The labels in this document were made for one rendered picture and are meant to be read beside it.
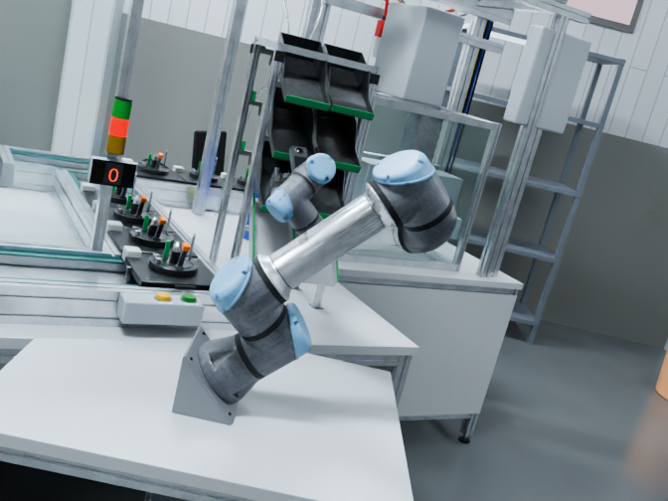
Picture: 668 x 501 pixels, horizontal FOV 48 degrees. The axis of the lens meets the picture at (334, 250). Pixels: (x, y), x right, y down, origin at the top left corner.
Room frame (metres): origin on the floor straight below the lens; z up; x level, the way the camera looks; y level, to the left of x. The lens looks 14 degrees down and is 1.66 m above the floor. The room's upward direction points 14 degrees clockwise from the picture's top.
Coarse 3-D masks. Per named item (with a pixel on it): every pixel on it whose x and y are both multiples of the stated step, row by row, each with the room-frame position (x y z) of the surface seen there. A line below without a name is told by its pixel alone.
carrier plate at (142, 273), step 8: (144, 256) 2.09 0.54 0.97; (128, 264) 2.01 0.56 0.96; (136, 264) 2.00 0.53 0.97; (144, 264) 2.02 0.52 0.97; (200, 264) 2.15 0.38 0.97; (136, 272) 1.94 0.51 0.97; (144, 272) 1.96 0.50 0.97; (152, 272) 1.97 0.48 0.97; (200, 272) 2.07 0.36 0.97; (208, 272) 2.09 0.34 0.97; (136, 280) 1.92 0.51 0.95; (144, 280) 1.89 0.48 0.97; (152, 280) 1.91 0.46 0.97; (160, 280) 1.92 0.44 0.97; (168, 280) 1.94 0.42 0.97; (176, 280) 1.96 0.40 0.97; (184, 280) 1.97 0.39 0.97; (192, 280) 1.99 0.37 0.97; (200, 280) 2.00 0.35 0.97; (208, 280) 2.02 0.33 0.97; (200, 288) 1.97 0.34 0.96; (208, 288) 1.98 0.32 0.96
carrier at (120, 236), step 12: (156, 216) 2.32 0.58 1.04; (108, 228) 2.27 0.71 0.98; (120, 228) 2.29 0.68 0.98; (132, 228) 2.26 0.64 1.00; (144, 228) 2.29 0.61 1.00; (156, 228) 2.26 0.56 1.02; (168, 228) 2.32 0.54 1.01; (120, 240) 2.20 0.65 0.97; (132, 240) 2.21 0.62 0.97; (144, 240) 2.20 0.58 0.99; (156, 240) 2.21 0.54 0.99; (168, 240) 2.26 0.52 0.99; (180, 240) 2.36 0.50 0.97; (120, 252) 2.10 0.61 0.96; (144, 252) 2.14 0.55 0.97; (192, 252) 2.25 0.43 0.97
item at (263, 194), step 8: (264, 144) 2.32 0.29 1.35; (264, 152) 2.33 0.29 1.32; (264, 160) 2.33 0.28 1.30; (272, 160) 2.35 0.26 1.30; (280, 160) 2.36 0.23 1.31; (264, 168) 2.29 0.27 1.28; (272, 168) 2.31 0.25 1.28; (288, 168) 2.34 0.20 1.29; (256, 176) 2.22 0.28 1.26; (264, 176) 2.25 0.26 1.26; (256, 184) 2.20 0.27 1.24; (264, 184) 2.22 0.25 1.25; (264, 192) 2.18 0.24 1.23; (264, 200) 2.15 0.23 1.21; (264, 208) 2.09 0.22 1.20
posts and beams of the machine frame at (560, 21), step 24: (336, 0) 3.37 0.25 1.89; (432, 0) 3.61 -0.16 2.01; (456, 0) 3.68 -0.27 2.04; (480, 0) 3.74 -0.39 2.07; (504, 0) 3.58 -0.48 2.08; (528, 0) 3.24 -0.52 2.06; (552, 0) 3.30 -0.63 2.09; (480, 24) 3.83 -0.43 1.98; (504, 24) 3.85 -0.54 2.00; (552, 24) 3.37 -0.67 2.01; (480, 48) 3.82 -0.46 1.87; (552, 48) 3.34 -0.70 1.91; (456, 72) 3.84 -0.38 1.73; (552, 72) 3.36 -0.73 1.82; (456, 96) 3.81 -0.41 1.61; (528, 120) 3.34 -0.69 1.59; (528, 144) 3.36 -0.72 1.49; (504, 192) 3.37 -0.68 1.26; (504, 216) 3.36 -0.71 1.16; (480, 264) 3.37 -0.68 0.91
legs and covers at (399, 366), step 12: (0, 360) 1.60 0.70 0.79; (348, 360) 2.11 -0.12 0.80; (360, 360) 2.13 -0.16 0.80; (372, 360) 2.15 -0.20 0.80; (384, 360) 2.18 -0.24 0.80; (396, 360) 2.20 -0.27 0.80; (408, 360) 2.21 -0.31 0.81; (396, 372) 2.20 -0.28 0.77; (408, 372) 2.23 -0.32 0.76; (396, 384) 2.20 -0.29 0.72; (396, 396) 2.21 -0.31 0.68
